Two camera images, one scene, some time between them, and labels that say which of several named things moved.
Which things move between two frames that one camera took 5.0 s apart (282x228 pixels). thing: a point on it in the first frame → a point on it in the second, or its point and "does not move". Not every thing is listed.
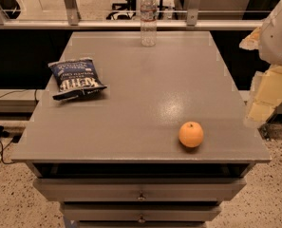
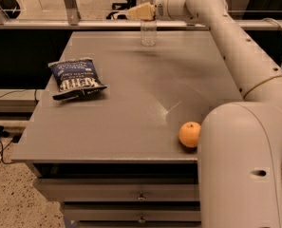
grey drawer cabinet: x=108 y=149 does not move
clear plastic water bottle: x=148 y=18 does not move
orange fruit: x=191 y=134 does not move
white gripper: x=277 y=42 → x=161 y=8
